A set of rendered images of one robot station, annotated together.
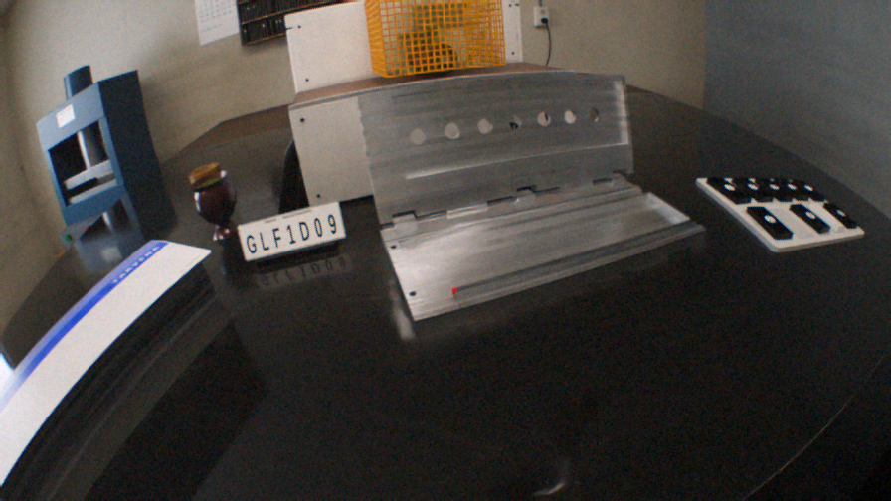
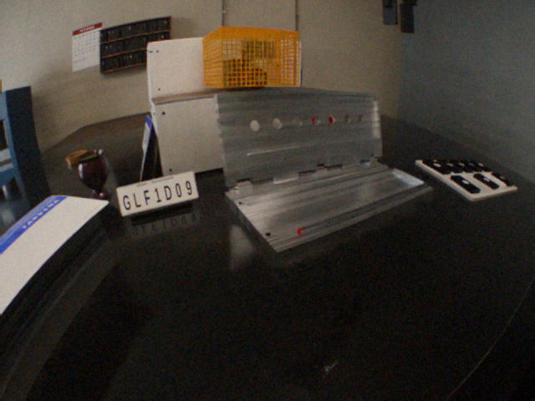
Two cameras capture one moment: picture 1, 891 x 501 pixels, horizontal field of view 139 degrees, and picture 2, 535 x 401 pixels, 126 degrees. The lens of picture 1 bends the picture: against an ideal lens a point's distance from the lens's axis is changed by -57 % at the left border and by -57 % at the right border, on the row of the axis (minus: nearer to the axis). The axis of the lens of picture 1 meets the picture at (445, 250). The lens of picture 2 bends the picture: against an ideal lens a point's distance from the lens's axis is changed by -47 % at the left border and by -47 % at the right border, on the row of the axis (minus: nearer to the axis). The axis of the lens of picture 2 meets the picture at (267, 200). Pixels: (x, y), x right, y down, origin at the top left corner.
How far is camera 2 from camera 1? 0.12 m
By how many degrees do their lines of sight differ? 12
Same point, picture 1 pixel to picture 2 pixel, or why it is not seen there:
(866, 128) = (506, 129)
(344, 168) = (190, 150)
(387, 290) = (242, 234)
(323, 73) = (170, 85)
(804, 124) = (466, 129)
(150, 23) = (42, 53)
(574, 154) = (349, 143)
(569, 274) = (367, 216)
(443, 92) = (272, 97)
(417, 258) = (260, 210)
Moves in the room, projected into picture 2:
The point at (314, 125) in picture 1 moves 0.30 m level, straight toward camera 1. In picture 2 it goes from (171, 118) to (213, 147)
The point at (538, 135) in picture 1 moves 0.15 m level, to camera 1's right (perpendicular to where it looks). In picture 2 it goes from (328, 129) to (379, 130)
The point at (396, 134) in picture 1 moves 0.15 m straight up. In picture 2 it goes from (242, 123) to (241, 43)
